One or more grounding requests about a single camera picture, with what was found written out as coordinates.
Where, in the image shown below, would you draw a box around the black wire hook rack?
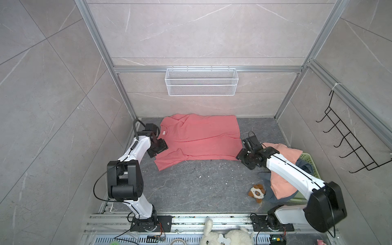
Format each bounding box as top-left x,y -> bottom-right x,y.
315,91 -> 392,174

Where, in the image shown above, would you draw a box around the green plastic basket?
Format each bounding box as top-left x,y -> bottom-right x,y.
290,153 -> 320,204

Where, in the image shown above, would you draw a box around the small brown plush toy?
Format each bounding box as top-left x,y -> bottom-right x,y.
248,184 -> 266,203

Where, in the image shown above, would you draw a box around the grey blue t-shirt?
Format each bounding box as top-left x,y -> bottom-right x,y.
258,172 -> 299,204

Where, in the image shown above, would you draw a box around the white plush bunny toy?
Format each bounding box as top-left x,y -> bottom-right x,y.
200,219 -> 254,245

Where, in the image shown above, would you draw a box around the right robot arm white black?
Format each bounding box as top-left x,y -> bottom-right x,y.
236,136 -> 347,233

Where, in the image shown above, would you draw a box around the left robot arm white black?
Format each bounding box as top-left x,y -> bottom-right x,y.
106,119 -> 168,231

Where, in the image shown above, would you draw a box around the left black corrugated cable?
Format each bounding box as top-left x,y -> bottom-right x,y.
132,118 -> 147,138

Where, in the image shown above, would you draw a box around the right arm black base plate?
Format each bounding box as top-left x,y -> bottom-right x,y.
249,213 -> 295,232

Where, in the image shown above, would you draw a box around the white wire mesh basket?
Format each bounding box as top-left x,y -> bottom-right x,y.
165,68 -> 239,97

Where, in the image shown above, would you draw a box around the dark pink t-shirt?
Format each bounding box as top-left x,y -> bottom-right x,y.
155,114 -> 243,171

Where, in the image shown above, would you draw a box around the aluminium frame rails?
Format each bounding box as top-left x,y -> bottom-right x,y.
79,213 -> 345,245

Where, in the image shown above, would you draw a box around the light salmon t-shirt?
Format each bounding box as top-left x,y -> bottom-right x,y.
263,143 -> 303,194

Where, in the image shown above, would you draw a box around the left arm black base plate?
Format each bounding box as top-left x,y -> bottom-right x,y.
130,215 -> 173,233

